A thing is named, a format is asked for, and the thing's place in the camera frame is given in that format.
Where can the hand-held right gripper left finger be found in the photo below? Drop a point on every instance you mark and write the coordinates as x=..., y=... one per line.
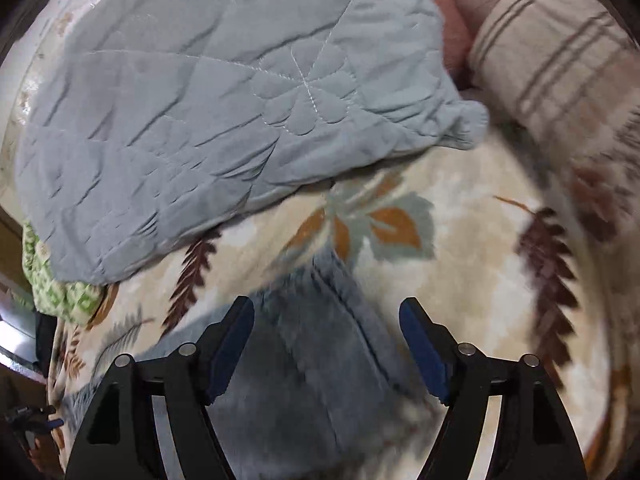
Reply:
x=231, y=347

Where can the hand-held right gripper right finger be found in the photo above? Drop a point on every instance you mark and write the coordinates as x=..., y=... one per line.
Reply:
x=425, y=350

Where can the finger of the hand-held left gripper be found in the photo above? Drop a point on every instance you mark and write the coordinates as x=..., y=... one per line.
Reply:
x=37, y=422

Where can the blue denim jeans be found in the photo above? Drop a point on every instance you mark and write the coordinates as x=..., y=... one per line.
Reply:
x=320, y=360

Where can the green white patterned cloth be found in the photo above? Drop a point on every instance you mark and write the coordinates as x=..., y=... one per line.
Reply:
x=55, y=290

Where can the leaf print beige blanket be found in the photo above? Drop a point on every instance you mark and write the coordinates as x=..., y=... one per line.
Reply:
x=475, y=220

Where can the grey quilted pillow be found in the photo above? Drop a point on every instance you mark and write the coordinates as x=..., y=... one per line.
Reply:
x=210, y=110

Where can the beige striped pillow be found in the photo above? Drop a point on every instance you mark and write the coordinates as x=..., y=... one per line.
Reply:
x=555, y=50

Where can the pink brown padded headboard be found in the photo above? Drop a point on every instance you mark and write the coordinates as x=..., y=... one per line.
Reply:
x=450, y=15

